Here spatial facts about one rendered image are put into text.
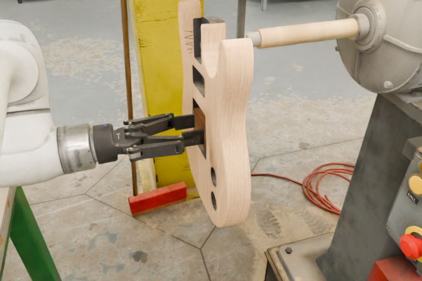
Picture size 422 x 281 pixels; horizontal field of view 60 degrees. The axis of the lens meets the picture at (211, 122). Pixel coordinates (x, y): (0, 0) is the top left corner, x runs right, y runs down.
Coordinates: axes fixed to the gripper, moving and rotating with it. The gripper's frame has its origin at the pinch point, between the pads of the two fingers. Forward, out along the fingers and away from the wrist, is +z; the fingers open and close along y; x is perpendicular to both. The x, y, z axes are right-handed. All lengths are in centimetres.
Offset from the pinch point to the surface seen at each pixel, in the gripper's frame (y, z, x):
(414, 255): 32.0, 27.1, -12.4
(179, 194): -89, 9, -83
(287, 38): 10.0, 14.0, 19.1
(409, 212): 27.1, 29.5, -8.1
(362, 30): 10.7, 27.8, 19.3
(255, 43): 9.5, 8.5, 18.8
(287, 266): -21, 35, -74
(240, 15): -155, 67, -9
